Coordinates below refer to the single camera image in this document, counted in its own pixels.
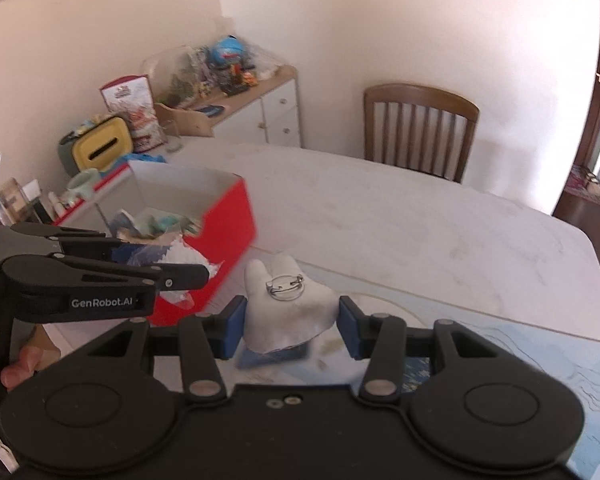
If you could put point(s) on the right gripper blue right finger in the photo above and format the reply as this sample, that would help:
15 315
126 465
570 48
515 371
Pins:
349 322

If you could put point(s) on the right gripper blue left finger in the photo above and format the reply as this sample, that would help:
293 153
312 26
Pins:
232 320

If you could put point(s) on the white wrapper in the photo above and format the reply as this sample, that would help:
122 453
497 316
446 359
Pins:
187 269

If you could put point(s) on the blue white snack packet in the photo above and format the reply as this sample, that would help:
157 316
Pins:
124 223

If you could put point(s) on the silver foil snack bag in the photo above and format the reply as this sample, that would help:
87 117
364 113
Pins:
135 249

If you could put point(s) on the light green mug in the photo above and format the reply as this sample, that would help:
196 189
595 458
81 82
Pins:
81 187

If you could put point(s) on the red white cardboard box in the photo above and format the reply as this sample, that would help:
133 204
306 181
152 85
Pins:
211 207

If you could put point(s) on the blue rubber glove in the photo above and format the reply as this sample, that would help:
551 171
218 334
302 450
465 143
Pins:
133 157

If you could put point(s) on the clear drinking glass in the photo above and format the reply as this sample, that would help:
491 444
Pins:
172 137

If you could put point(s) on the wooden desk organiser tray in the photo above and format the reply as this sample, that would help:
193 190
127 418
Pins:
189 122

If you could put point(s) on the red white food bag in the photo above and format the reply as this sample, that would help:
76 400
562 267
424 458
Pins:
131 97

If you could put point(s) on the white wooden sideboard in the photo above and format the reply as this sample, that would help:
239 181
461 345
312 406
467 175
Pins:
267 113

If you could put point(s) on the wooden chair at far side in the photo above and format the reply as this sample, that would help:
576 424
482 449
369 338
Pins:
419 128

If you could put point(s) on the blue patterned table mat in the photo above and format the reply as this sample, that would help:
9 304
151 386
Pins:
440 394

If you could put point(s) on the blue globe toy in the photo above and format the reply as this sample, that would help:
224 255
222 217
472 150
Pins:
226 50

